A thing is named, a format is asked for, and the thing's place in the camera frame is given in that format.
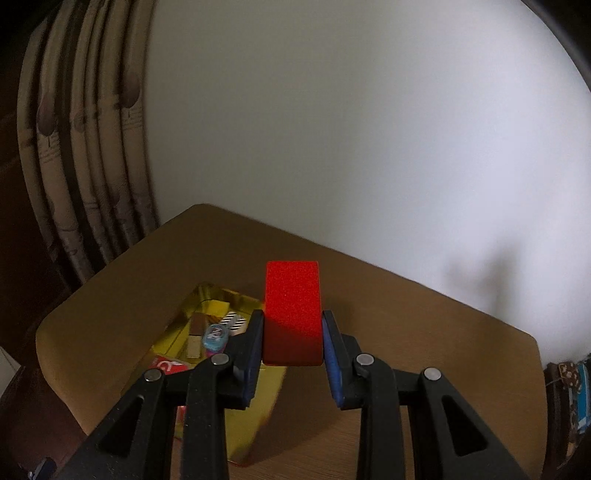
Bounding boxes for cluttered dark shelf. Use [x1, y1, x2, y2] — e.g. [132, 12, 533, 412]
[544, 353, 591, 480]

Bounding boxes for small blue box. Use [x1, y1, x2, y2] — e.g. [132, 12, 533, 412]
[202, 323, 230, 352]

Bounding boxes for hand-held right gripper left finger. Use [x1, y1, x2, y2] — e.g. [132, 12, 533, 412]
[55, 309, 265, 480]

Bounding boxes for white striped box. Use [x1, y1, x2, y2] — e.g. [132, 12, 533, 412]
[221, 311, 247, 337]

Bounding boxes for beige patterned curtain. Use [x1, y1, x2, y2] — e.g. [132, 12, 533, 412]
[16, 0, 160, 287]

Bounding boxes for red tin box gold inside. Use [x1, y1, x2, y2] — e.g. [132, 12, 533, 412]
[121, 282, 289, 467]

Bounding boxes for red block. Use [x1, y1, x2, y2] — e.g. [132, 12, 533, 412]
[261, 261, 324, 367]

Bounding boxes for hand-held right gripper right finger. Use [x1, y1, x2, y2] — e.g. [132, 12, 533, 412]
[322, 310, 532, 480]

